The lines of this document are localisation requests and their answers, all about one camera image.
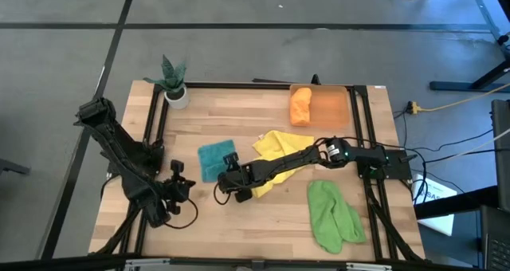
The orange microfiber towel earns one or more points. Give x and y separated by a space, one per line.
300 107

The black desk leg frame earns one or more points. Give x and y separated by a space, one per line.
494 20

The black keyboard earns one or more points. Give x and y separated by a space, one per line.
498 247

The green microfiber towel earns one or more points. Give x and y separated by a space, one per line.
330 215

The white cardboard box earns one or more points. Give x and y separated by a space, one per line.
438 223

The black desk bar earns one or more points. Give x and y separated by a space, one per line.
458 202

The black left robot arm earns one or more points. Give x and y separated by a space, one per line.
119 151

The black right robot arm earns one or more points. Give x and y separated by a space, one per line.
303 159

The black monitor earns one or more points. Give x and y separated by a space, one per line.
503 155

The yellow microfiber towel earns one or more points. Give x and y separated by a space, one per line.
279 143

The potted plant in white pot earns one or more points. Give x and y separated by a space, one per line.
177 99

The grey chair foot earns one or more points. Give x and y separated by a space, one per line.
12 167

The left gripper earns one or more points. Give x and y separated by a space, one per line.
173 191

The teal microfiber towel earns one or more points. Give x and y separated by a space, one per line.
215 159

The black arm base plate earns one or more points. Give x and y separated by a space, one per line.
398 169
153 159

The silver black front rail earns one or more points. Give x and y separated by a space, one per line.
255 265

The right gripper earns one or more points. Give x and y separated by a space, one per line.
239 179

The yellow power plug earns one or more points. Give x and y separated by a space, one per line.
414 107

